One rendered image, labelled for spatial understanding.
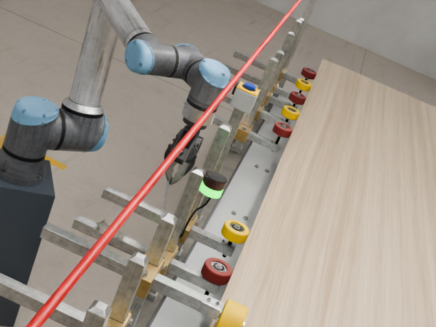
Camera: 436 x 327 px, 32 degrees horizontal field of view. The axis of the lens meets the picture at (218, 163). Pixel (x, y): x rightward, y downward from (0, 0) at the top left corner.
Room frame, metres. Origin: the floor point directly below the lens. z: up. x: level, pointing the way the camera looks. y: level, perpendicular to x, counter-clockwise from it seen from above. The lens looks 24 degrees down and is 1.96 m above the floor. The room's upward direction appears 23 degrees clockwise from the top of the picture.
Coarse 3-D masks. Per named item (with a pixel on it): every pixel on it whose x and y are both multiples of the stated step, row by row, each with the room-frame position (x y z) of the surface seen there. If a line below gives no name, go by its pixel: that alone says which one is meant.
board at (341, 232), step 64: (320, 128) 3.17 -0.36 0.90; (384, 128) 3.55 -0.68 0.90; (320, 192) 2.50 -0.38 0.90; (384, 192) 2.75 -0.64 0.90; (256, 256) 1.89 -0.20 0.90; (320, 256) 2.04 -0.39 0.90; (384, 256) 2.22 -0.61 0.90; (256, 320) 1.59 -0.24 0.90; (320, 320) 1.71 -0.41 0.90; (384, 320) 1.84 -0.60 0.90
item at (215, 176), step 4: (208, 172) 1.81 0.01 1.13; (212, 172) 1.81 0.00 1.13; (216, 172) 1.82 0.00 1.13; (208, 176) 1.78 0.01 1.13; (212, 176) 1.79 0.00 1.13; (216, 176) 1.80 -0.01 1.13; (220, 176) 1.81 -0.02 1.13; (216, 180) 1.78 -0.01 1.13; (220, 180) 1.78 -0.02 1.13; (224, 180) 1.80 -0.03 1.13; (204, 184) 1.78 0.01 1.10; (200, 192) 1.78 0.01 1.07; (196, 196) 1.78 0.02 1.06; (208, 200) 1.80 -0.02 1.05; (204, 204) 1.80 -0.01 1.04; (200, 208) 1.80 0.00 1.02; (192, 216) 1.80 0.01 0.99; (188, 220) 1.80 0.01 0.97; (184, 228) 1.80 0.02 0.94; (180, 236) 1.80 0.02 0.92
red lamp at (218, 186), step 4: (204, 176) 1.79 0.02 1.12; (204, 180) 1.78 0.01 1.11; (208, 180) 1.77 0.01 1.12; (212, 180) 1.77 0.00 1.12; (208, 184) 1.77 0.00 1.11; (212, 184) 1.77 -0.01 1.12; (216, 184) 1.77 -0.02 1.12; (220, 184) 1.77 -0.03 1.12; (224, 184) 1.79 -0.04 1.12; (212, 188) 1.77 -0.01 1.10; (216, 188) 1.77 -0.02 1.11; (220, 188) 1.78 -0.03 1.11
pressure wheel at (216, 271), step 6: (210, 258) 1.77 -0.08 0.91; (216, 258) 1.78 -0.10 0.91; (204, 264) 1.74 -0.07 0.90; (210, 264) 1.74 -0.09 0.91; (216, 264) 1.76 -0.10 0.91; (222, 264) 1.77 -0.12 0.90; (228, 264) 1.78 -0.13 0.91; (204, 270) 1.73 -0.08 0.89; (210, 270) 1.72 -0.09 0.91; (216, 270) 1.73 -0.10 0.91; (222, 270) 1.74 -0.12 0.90; (228, 270) 1.75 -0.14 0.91; (204, 276) 1.72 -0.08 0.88; (210, 276) 1.71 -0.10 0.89; (216, 276) 1.71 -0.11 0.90; (222, 276) 1.72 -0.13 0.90; (228, 276) 1.73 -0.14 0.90; (210, 282) 1.71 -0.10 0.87; (216, 282) 1.71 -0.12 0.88; (222, 282) 1.72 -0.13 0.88; (204, 294) 1.75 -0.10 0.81
